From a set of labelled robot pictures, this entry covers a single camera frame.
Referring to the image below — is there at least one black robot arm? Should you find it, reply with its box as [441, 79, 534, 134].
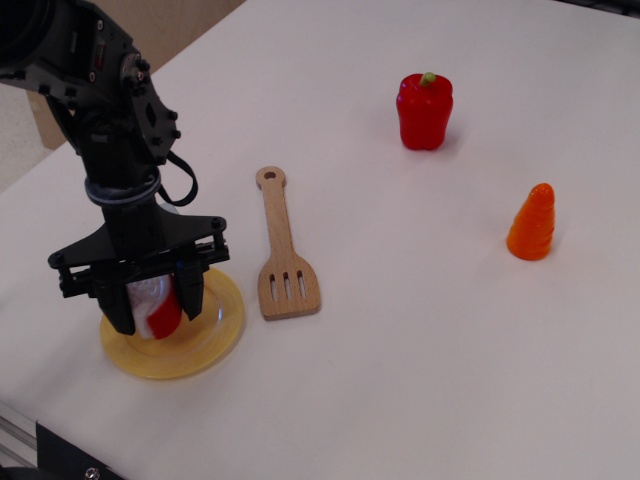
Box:
[1, 1, 229, 335]

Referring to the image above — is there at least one yellow plastic plate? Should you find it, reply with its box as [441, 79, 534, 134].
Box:
[100, 268, 245, 380]

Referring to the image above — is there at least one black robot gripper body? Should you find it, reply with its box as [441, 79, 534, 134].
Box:
[48, 201, 230, 298]

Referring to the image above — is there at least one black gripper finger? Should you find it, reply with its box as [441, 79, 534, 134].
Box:
[173, 262, 204, 320]
[93, 279, 136, 336]

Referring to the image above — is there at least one red toy bell pepper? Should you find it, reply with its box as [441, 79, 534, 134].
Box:
[396, 72, 453, 150]

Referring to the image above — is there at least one orange toy carrot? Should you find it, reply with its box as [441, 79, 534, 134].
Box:
[506, 183, 555, 261]

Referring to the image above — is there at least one wooden slotted spatula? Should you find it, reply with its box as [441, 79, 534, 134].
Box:
[256, 166, 321, 321]

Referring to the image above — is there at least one wooden cabinet panel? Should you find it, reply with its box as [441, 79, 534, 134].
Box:
[27, 0, 249, 150]

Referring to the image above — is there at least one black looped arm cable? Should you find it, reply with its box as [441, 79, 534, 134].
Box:
[159, 149, 199, 207]

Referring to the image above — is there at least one black corner bracket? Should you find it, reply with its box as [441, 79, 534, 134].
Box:
[35, 423, 125, 480]

